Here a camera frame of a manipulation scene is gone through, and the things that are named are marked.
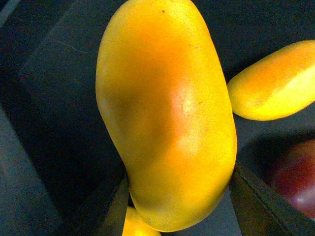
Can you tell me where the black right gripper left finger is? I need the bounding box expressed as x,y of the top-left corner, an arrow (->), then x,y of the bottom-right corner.
97,174 -> 129,236

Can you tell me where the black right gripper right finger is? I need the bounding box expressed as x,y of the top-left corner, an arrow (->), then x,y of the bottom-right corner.
231,163 -> 315,236

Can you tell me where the orange yellow mango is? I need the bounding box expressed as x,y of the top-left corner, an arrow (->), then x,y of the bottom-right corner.
95,0 -> 237,232
227,40 -> 315,121

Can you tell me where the red apple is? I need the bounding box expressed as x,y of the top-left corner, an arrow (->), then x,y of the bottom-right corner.
269,140 -> 315,220

